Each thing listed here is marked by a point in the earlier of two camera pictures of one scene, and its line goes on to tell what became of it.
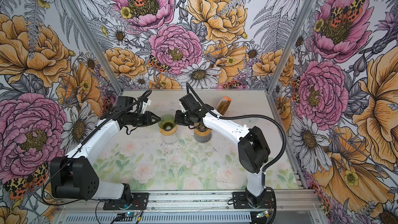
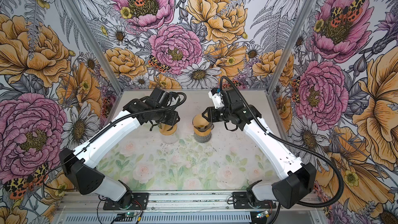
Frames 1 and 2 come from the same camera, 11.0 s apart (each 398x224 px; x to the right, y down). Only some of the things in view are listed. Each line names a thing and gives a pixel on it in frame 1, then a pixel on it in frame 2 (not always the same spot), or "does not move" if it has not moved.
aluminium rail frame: x=222 y=202 does not move
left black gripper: x=148 y=117 -> x=173 y=114
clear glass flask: x=169 y=139 does not move
